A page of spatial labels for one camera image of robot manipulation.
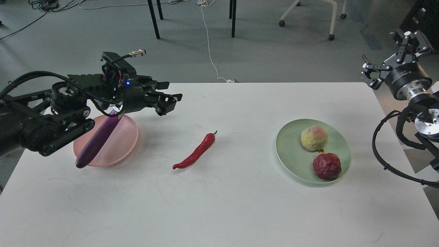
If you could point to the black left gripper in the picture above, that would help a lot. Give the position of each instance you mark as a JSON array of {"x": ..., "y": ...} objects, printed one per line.
[{"x": 120, "y": 86}]

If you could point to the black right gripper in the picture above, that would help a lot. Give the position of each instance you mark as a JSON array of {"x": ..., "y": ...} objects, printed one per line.
[{"x": 407, "y": 81}]

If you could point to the purple eggplant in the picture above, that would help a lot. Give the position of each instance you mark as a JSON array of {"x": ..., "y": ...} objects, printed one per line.
[{"x": 97, "y": 141}]

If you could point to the green pink peach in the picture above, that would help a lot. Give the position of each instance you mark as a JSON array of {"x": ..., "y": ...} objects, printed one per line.
[{"x": 314, "y": 138}]

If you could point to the red pomegranate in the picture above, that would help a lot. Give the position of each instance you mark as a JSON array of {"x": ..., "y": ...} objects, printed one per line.
[{"x": 327, "y": 166}]

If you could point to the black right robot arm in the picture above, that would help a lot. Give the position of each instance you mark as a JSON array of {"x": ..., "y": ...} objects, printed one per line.
[{"x": 417, "y": 124}]

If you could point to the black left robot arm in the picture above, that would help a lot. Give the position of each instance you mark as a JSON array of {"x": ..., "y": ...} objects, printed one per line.
[{"x": 47, "y": 120}]

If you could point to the black box on floor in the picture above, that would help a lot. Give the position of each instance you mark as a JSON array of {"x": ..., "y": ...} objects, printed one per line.
[{"x": 424, "y": 16}]

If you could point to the pink plate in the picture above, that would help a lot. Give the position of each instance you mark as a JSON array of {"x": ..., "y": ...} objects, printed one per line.
[{"x": 118, "y": 146}]

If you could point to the red chili pepper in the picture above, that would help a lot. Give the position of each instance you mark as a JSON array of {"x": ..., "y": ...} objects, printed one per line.
[{"x": 207, "y": 142}]

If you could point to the black table legs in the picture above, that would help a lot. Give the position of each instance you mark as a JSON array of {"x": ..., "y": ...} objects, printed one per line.
[{"x": 201, "y": 3}]

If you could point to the white chair base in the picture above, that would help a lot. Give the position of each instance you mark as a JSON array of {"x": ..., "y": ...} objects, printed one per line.
[{"x": 334, "y": 6}]

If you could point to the green plate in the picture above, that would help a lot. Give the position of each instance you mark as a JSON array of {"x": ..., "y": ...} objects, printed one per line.
[{"x": 298, "y": 160}]

